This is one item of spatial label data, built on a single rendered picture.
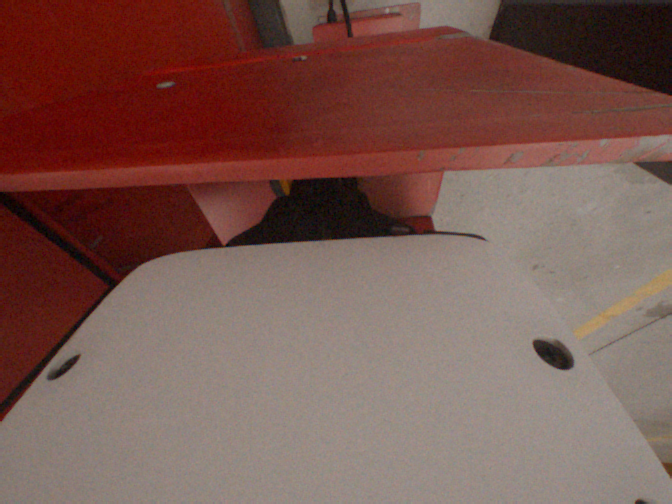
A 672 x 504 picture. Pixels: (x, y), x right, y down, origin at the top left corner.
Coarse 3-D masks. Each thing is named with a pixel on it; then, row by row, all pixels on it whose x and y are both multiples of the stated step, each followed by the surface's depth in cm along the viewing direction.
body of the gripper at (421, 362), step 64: (192, 256) 6; (256, 256) 6; (320, 256) 6; (384, 256) 5; (448, 256) 5; (128, 320) 5; (192, 320) 5; (256, 320) 4; (320, 320) 4; (384, 320) 4; (448, 320) 4; (512, 320) 4; (64, 384) 4; (128, 384) 4; (192, 384) 4; (256, 384) 3; (320, 384) 3; (384, 384) 3; (448, 384) 3; (512, 384) 3; (576, 384) 3; (0, 448) 4; (64, 448) 3; (128, 448) 3; (192, 448) 3; (256, 448) 3; (320, 448) 3; (384, 448) 3; (448, 448) 3; (512, 448) 3; (576, 448) 3; (640, 448) 3
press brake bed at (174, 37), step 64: (0, 0) 14; (64, 0) 17; (128, 0) 22; (192, 0) 30; (256, 0) 56; (0, 64) 14; (64, 64) 17; (128, 64) 21; (64, 192) 16; (128, 192) 20; (128, 256) 20
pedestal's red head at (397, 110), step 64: (192, 64) 12; (256, 64) 10; (320, 64) 8; (384, 64) 7; (448, 64) 6; (512, 64) 6; (0, 128) 7; (64, 128) 6; (128, 128) 5; (192, 128) 5; (256, 128) 4; (320, 128) 4; (384, 128) 3; (448, 128) 3; (512, 128) 3; (576, 128) 3; (640, 128) 3; (192, 192) 11; (256, 192) 12; (384, 192) 15
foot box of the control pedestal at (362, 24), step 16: (336, 16) 59; (352, 16) 59; (368, 16) 59; (384, 16) 52; (400, 16) 51; (416, 16) 58; (320, 32) 54; (336, 32) 53; (352, 32) 53; (368, 32) 53; (384, 32) 53
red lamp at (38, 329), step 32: (0, 224) 7; (0, 256) 7; (32, 256) 8; (64, 256) 9; (0, 288) 7; (32, 288) 8; (64, 288) 9; (96, 288) 10; (0, 320) 7; (32, 320) 8; (64, 320) 9; (0, 352) 7; (32, 352) 8; (0, 384) 7
